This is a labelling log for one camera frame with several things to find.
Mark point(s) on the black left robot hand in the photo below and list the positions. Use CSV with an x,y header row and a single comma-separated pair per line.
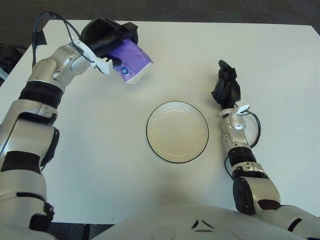
x,y
100,35

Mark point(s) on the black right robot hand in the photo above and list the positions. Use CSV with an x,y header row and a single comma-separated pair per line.
x,y
230,91

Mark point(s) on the purple tissue paper pack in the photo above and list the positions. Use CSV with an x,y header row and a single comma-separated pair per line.
x,y
136,58

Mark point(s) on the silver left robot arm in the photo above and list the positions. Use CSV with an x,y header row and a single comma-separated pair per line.
x,y
32,112

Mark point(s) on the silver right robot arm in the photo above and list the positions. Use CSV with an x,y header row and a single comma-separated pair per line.
x,y
257,186

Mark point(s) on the white plate with black rim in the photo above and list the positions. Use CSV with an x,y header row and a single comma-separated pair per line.
x,y
177,132

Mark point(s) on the black bag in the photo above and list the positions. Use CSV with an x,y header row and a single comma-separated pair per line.
x,y
10,57

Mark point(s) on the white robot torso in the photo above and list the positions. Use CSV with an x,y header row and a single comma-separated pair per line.
x,y
182,222

